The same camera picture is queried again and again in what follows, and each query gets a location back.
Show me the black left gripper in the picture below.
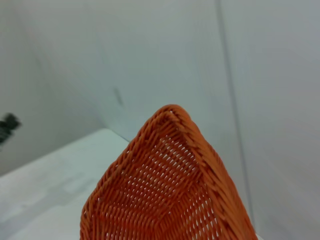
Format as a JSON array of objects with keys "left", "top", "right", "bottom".
[{"left": 0, "top": 112, "right": 23, "bottom": 151}]

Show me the orange woven plastic basket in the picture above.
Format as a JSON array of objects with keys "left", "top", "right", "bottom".
[{"left": 79, "top": 103, "right": 260, "bottom": 240}]

